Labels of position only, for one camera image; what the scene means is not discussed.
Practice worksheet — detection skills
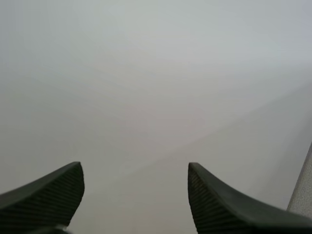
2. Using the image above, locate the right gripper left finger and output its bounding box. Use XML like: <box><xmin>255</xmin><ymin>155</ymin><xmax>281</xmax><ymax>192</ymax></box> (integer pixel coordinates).
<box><xmin>0</xmin><ymin>161</ymin><xmax>85</xmax><ymax>234</ymax></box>

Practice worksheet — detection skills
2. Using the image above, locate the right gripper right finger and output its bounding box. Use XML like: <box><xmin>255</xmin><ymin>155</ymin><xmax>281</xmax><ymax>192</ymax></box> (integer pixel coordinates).
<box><xmin>187</xmin><ymin>162</ymin><xmax>312</xmax><ymax>234</ymax></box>

